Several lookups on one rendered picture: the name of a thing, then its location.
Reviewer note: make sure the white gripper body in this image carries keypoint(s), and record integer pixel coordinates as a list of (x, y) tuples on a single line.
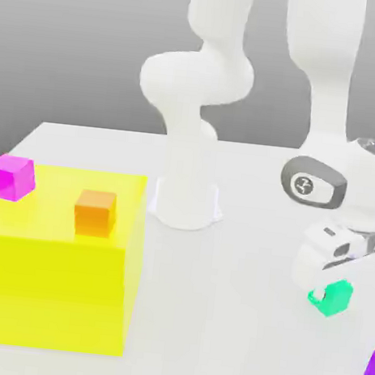
[(307, 268)]

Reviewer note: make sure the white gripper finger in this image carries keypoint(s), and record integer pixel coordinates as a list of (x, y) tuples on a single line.
[(319, 293)]

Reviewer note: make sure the small green cube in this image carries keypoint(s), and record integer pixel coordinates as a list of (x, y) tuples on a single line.
[(337, 299)]

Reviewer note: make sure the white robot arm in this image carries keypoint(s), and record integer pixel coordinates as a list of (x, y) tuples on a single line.
[(190, 161)]

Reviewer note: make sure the small purple cube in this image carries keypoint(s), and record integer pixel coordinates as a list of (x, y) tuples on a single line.
[(372, 365)]

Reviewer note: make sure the small orange cube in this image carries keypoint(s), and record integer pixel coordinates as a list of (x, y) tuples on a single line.
[(94, 214)]

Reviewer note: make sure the small magenta cube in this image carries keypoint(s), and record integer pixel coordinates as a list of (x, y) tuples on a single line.
[(9, 178)]

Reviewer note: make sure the large yellow box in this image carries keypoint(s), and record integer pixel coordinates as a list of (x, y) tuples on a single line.
[(49, 290)]

